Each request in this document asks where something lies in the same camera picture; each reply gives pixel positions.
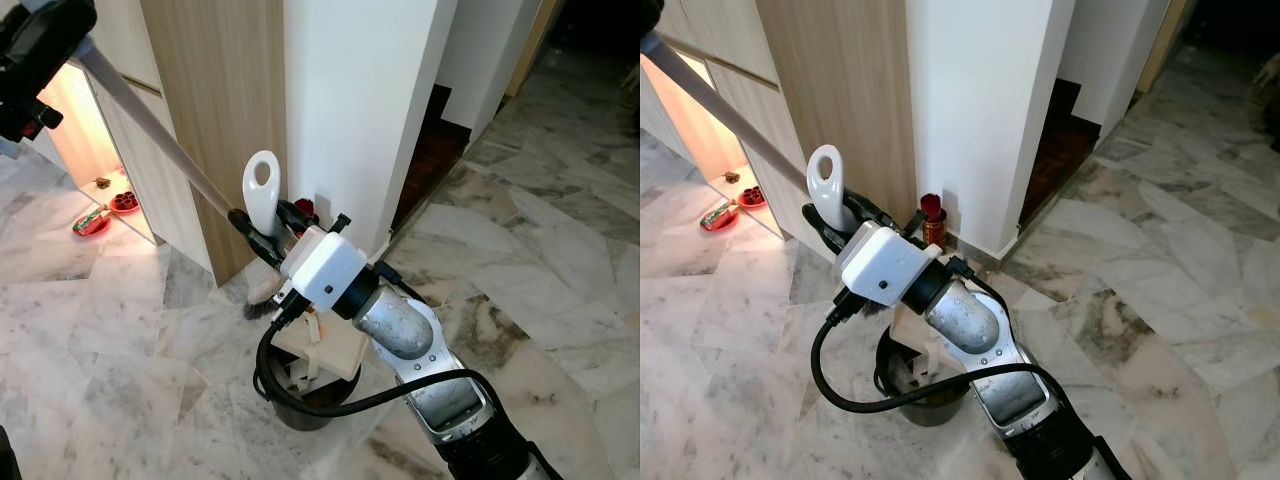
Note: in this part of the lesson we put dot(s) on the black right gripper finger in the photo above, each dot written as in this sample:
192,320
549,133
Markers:
872,215
828,238
300,222
258,245

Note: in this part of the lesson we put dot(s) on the red joss stick cup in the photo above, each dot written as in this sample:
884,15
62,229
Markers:
933,230
305,207

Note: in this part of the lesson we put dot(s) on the red tray with cups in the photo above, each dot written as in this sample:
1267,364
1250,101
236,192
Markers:
753,200
125,205

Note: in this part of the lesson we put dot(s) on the red plate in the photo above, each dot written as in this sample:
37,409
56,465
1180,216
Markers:
92,230
720,225

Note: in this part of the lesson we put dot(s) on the dark wooden stairs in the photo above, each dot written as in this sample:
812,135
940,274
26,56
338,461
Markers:
1055,150
430,160

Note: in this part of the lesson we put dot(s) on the red green packet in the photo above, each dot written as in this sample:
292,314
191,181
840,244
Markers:
92,217
720,212

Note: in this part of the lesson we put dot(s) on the light wooden door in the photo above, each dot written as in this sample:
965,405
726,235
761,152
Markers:
535,40
1165,40

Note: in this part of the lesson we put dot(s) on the light wooden cabinet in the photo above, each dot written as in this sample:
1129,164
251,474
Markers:
850,80
215,100

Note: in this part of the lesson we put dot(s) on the black round bin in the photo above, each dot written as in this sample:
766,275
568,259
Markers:
305,424
930,418

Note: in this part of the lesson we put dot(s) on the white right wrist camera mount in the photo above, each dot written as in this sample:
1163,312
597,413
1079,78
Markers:
325,265
885,265

